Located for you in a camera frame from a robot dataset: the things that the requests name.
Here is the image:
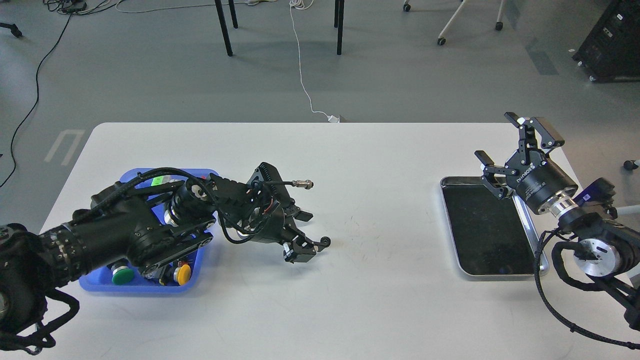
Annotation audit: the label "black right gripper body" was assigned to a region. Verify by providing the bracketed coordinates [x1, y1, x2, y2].
[512, 161, 578, 215]

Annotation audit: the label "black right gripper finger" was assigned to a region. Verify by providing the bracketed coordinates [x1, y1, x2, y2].
[474, 150, 521, 199]
[503, 111, 565, 167]

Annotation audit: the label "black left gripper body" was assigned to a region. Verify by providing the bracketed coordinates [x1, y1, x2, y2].
[243, 205, 297, 246]

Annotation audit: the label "small black gear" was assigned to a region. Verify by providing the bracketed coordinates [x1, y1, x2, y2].
[320, 235, 332, 249]

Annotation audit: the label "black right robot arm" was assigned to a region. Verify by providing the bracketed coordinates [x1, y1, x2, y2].
[475, 112, 639, 350]

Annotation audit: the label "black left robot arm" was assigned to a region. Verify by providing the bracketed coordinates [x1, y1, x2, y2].
[0, 162, 331, 355]

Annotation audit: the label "metal tray with black mat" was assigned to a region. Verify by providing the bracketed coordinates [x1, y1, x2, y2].
[439, 176, 538, 281]

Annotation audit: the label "yellow push button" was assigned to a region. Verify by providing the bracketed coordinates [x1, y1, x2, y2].
[171, 262, 192, 286]

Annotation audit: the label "black equipment case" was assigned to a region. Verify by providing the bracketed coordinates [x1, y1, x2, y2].
[572, 0, 640, 83]

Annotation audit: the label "white chair base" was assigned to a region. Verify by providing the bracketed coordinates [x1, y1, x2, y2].
[401, 0, 505, 47]

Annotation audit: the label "green push button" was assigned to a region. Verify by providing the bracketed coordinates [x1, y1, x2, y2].
[110, 266, 135, 286]

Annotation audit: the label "black table legs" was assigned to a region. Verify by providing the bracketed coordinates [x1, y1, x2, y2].
[213, 0, 345, 57]

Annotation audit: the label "blue plastic tray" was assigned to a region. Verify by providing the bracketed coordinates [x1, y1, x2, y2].
[78, 167, 219, 294]

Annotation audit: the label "white cable on floor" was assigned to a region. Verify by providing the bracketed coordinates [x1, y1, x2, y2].
[288, 0, 340, 123]

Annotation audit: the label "black cable on floor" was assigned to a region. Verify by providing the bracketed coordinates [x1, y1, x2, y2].
[0, 0, 116, 190]

